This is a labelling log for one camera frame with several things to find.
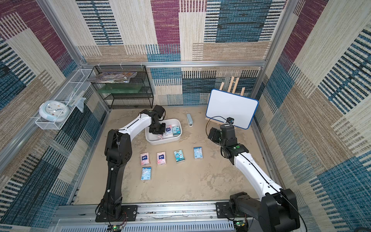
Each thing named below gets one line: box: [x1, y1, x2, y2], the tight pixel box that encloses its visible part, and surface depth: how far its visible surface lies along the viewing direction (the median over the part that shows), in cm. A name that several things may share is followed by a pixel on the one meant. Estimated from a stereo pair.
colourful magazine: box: [86, 71, 138, 84], surface depth 83 cm
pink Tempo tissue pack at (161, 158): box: [156, 151, 167, 166], surface depth 91 cm
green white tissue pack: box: [171, 125, 182, 136], surface depth 104 cm
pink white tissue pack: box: [165, 124, 173, 136], surface depth 104 cm
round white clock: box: [38, 100, 71, 123], surface depth 68 cm
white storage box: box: [144, 118, 183, 146], surface depth 102 cm
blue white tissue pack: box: [141, 166, 152, 181], surface depth 86 cm
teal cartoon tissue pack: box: [173, 149, 186, 164], surface depth 93 cm
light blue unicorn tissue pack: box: [193, 146, 203, 160], surface depth 93 cm
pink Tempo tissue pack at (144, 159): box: [140, 152, 150, 166], surface depth 91 cm
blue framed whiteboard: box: [205, 88, 259, 130], surface depth 92 cm
